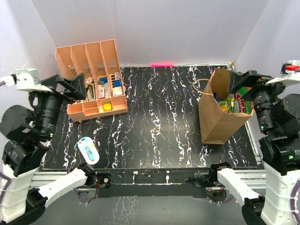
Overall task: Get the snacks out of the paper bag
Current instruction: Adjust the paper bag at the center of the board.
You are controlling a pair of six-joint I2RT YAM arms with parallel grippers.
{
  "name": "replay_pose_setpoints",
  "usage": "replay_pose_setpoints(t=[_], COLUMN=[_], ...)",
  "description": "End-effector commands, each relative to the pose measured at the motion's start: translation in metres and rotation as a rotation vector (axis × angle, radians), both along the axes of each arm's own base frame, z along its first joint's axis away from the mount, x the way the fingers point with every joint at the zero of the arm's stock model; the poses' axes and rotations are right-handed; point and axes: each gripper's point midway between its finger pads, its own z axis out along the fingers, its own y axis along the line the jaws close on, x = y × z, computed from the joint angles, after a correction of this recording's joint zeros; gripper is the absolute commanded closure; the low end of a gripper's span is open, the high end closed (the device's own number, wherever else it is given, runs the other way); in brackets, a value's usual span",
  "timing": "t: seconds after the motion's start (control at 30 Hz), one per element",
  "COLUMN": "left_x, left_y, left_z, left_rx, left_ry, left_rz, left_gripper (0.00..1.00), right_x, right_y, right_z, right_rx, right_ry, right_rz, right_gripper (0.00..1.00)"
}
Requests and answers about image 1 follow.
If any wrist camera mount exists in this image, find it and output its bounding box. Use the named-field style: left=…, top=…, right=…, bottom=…
left=266, top=60, right=300, bottom=87
left=11, top=68, right=52, bottom=92

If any blue snack bar pack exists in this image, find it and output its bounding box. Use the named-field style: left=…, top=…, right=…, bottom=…
left=213, top=93, right=218, bottom=101

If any brown paper bag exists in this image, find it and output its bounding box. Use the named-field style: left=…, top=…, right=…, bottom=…
left=197, top=68, right=254, bottom=144

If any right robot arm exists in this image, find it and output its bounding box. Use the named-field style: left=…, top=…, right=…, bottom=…
left=209, top=69, right=300, bottom=225

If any green chips bag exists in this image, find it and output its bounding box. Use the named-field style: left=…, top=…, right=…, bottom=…
left=233, top=87, right=253, bottom=114

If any black stapler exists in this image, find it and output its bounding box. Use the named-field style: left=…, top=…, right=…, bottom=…
left=86, top=85, right=95, bottom=101

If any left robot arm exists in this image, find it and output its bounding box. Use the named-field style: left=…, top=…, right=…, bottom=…
left=0, top=68, right=97, bottom=225

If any red white label box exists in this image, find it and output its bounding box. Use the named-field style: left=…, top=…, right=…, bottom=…
left=98, top=84, right=105, bottom=99

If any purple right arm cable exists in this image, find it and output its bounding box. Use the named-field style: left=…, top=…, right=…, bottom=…
left=289, top=185, right=300, bottom=214

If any light blue packaged tool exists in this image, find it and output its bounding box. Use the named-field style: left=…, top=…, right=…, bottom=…
left=76, top=137, right=99, bottom=165

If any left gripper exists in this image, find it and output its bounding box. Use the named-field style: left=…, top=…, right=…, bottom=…
left=37, top=71, right=87, bottom=137

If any peach desk file organizer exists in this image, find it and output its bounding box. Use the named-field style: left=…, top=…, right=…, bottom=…
left=55, top=39, right=128, bottom=122

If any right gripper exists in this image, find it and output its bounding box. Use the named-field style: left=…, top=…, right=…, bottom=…
left=227, top=69, right=291, bottom=132

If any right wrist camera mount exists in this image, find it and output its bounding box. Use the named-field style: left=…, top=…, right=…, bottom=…
left=266, top=60, right=300, bottom=87

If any yellow sticky note block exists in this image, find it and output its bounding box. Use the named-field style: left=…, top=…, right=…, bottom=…
left=103, top=103, right=112, bottom=111

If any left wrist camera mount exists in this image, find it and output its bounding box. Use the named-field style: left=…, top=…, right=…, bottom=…
left=11, top=68, right=52, bottom=92

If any aluminium front rail frame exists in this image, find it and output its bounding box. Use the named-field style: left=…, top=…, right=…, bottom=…
left=31, top=116, right=266, bottom=197

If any yellow green snack bag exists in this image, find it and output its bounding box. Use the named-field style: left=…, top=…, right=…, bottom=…
left=218, top=97, right=235, bottom=113

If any white red small box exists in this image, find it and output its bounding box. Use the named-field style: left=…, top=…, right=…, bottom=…
left=112, top=86, right=123, bottom=96

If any pink tape strip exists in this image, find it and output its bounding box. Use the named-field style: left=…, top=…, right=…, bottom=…
left=150, top=62, right=174, bottom=68

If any blue eraser box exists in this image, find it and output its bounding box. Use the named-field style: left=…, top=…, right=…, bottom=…
left=113, top=80, right=121, bottom=87

